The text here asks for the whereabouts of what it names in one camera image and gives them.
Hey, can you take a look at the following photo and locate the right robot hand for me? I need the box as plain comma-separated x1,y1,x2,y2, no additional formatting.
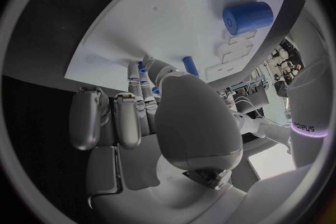
68,55,249,224

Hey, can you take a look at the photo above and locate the white task board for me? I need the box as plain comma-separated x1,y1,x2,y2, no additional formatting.
63,0,291,92

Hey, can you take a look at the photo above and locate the blue peg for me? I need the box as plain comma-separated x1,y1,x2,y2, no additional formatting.
182,56,200,78

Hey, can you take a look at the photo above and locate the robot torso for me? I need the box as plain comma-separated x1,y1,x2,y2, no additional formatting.
286,58,330,168

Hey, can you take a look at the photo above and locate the thick blue cylinder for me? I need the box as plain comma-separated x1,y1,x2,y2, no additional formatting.
222,1,274,37

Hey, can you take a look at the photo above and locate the white cable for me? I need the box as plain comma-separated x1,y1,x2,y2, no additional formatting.
233,95,265,120

